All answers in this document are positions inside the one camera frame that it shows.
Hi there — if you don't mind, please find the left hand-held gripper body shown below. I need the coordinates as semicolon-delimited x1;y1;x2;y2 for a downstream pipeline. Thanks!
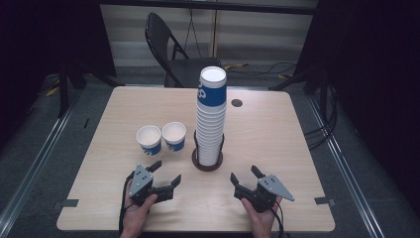
128;164;174;208

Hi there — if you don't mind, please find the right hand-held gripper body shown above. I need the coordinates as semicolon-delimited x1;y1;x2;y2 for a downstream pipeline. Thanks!
233;174;296;214

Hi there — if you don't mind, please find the black wire cup holder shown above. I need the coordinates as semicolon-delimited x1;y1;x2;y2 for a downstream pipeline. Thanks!
191;129;226;173

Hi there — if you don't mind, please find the blue white paper cup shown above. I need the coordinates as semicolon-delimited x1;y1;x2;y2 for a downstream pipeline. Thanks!
136;124;163;158
161;121;187;154

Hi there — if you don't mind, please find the stack of paper cups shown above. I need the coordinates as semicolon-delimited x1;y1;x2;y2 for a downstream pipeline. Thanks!
195;65;229;167

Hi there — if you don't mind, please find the person's left hand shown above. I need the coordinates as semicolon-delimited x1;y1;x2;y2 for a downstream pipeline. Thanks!
120;179;158;238

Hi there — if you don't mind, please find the person's right hand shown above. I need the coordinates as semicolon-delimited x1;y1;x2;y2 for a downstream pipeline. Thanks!
241;194;283;238

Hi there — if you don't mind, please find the black metal stand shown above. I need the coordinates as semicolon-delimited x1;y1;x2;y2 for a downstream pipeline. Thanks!
268;64;331;97
56;62;125;119

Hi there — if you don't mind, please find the black folding chair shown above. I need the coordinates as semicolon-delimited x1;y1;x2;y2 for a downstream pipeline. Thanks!
145;12;222;88

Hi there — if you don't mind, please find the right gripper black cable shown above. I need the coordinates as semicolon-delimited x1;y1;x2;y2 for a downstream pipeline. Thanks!
269;199;287;238

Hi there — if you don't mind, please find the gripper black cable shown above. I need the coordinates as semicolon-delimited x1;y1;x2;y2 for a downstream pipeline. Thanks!
269;199;287;238
118;175;137;236

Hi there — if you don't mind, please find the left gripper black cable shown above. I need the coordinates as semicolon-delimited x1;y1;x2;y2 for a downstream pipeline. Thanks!
118;175;137;236

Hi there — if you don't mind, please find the metal floor rail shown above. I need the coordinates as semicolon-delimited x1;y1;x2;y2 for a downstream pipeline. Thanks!
306;94;388;238
0;90;84;230

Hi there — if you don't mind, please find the bundle of black floor cables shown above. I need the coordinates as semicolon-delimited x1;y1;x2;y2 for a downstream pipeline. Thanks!
303;84;340;152

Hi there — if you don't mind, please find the black cable with yellow plug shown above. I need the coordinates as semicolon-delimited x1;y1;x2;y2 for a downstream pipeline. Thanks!
227;60;298;80

